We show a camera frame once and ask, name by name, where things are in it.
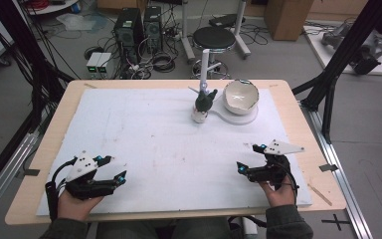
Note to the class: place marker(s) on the white hook stand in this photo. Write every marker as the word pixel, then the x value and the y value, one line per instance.
pixel 204 66

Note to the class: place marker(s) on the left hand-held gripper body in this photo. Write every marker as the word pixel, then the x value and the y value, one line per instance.
pixel 86 189

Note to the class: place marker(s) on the black round stool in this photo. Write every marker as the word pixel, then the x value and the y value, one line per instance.
pixel 214 38

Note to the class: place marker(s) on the white eggshell-shaped bowl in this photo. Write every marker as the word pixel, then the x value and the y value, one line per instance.
pixel 240 96

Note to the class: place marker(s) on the person's right hand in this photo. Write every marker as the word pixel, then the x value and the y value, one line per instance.
pixel 278 197

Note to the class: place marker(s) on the white power supply box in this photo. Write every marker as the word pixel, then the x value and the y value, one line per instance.
pixel 93 63
pixel 104 63

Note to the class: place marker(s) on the white round table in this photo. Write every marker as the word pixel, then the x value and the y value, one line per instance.
pixel 53 7

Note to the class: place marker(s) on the clear plastic sheet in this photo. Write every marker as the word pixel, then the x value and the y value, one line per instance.
pixel 79 22

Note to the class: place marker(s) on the small black computer tower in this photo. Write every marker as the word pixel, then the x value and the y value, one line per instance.
pixel 153 28

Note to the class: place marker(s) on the brown cardboard box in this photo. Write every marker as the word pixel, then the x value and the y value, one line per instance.
pixel 286 18

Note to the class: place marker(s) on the large black computer tower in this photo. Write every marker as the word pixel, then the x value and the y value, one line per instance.
pixel 127 33

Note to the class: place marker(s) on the aluminium rail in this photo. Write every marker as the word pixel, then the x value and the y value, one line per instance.
pixel 341 186
pixel 3 172

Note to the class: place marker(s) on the person's legs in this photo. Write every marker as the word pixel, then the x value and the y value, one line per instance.
pixel 165 230

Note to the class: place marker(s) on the white metal table leg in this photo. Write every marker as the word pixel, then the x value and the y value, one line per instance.
pixel 242 40
pixel 187 40

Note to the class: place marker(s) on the black metal frame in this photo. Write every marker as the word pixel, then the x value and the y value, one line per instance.
pixel 16 43
pixel 344 49

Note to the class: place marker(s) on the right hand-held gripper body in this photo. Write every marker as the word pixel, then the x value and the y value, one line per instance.
pixel 272 172

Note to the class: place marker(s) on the thin wooden stick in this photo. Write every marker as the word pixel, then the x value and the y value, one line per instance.
pixel 320 194

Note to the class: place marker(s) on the grey and black machine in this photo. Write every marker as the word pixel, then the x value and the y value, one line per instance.
pixel 368 54

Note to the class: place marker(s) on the person's left hand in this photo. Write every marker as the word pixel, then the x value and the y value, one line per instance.
pixel 74 209

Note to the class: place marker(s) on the black tape piece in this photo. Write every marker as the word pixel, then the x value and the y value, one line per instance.
pixel 31 172
pixel 328 167

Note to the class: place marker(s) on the black and white plush toy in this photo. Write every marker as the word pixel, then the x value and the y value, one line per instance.
pixel 203 104

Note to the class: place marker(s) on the white foam board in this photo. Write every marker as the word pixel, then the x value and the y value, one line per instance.
pixel 185 166

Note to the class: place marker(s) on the black flat device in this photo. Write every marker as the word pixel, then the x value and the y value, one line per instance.
pixel 225 20

